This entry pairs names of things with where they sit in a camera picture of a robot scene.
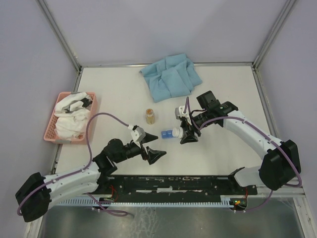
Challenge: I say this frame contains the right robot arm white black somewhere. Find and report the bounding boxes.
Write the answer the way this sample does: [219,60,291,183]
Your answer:
[173,91,302,194]

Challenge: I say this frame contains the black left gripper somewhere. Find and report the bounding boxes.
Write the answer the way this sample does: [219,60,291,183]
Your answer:
[114,132,166,164]

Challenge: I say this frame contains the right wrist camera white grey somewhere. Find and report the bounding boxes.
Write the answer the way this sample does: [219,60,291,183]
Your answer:
[174,105,190,120]

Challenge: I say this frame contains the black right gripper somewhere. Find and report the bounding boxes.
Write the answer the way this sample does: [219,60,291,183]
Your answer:
[178,110,211,144]

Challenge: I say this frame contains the clear bottle yellow pills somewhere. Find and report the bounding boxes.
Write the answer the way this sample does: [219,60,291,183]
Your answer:
[145,109,156,124]

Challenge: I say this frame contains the blue weekly pill organizer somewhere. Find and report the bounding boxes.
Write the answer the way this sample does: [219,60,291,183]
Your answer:
[161,129,173,139]

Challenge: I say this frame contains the right aluminium corner post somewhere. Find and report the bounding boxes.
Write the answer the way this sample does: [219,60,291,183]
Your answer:
[253,0,298,71]

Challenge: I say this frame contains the wrist camera white grey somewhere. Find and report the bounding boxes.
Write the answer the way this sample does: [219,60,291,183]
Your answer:
[128,124,146,144]
[174,105,190,120]

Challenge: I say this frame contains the aluminium corner post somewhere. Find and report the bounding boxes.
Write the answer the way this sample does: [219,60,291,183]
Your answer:
[36,0,82,72]
[253,0,298,71]

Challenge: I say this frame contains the white crumpled cloth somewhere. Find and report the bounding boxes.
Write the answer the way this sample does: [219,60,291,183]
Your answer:
[54,92,93,140]

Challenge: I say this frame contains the white cap dark pill bottle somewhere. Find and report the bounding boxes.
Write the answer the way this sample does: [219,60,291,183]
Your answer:
[172,127,184,139]

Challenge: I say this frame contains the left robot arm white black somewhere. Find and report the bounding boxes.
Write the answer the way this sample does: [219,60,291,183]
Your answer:
[15,133,167,223]

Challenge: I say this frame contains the light blue cable duct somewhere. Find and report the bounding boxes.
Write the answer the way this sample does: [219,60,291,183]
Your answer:
[57,196,233,208]

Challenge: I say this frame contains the pink plastic basket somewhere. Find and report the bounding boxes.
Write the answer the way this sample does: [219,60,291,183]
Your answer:
[44,92,98,144]

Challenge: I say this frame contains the light blue folded cloth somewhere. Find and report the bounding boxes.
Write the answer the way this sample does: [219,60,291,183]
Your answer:
[140,54,202,103]

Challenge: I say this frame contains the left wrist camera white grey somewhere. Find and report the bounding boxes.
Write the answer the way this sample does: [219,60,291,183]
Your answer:
[128,124,146,144]

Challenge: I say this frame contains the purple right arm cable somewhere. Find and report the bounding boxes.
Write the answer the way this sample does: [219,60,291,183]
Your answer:
[185,97,303,214]

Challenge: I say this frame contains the left aluminium corner post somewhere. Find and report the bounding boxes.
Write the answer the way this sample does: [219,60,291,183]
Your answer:
[36,0,82,72]

